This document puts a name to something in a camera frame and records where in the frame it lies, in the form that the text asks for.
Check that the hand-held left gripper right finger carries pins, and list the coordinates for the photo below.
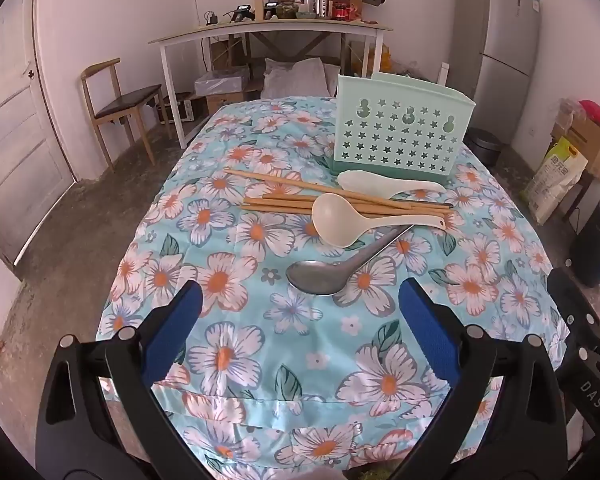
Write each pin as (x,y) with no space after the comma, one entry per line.
(430,335)

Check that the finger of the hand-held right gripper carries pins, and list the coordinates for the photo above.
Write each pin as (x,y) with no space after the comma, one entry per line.
(580,305)
(590,385)

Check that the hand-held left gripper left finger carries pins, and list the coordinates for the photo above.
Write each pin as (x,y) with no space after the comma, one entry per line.
(172,332)

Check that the metal spoon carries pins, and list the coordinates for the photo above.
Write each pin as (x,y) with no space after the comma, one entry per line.
(312,277)

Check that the cream plastic ladle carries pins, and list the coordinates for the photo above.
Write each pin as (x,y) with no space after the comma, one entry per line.
(332,220)

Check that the white rice paddle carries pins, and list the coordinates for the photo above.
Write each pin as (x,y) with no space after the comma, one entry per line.
(360,182)

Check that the green plastic utensil holder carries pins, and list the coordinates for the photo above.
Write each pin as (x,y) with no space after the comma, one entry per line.
(405,135)

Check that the black bin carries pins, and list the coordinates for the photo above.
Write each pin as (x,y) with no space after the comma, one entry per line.
(597,240)

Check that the floral blue blanket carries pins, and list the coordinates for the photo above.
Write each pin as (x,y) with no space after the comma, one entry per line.
(260,360)

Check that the white and yellow rice bag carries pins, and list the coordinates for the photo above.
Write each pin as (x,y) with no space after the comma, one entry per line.
(555,180)

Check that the metal pot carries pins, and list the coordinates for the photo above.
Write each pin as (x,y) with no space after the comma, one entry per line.
(485,145)

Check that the red plastic bag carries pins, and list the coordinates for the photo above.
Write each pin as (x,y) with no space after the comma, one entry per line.
(597,112)

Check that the small white appliance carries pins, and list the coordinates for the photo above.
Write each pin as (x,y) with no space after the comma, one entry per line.
(180,108)

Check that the wooden chair with dark seat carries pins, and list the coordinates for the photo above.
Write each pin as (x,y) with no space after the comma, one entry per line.
(125,102)

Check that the plastic-wrapped cardboard box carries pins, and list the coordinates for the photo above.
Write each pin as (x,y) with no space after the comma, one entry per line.
(222,85)

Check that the white door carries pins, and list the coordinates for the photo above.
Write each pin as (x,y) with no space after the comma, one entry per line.
(15,135)

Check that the grey refrigerator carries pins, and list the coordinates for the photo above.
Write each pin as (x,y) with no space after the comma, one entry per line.
(500,45)

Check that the grey sack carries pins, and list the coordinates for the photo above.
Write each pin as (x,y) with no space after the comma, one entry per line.
(295,77)

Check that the white desk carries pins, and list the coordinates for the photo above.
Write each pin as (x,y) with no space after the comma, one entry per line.
(270,30)

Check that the black glue gun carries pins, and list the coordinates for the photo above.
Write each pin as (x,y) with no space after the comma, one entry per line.
(241,12)

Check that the metal can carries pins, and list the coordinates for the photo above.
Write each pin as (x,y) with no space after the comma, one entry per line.
(323,6)

